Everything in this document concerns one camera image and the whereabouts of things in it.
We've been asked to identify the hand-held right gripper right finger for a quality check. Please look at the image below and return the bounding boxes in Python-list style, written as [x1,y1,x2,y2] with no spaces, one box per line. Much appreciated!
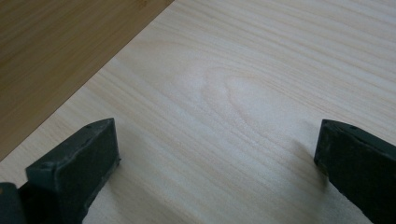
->
[313,119,396,224]

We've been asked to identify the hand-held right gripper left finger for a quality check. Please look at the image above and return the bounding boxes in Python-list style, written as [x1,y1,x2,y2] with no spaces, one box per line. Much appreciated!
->
[18,118,121,224]

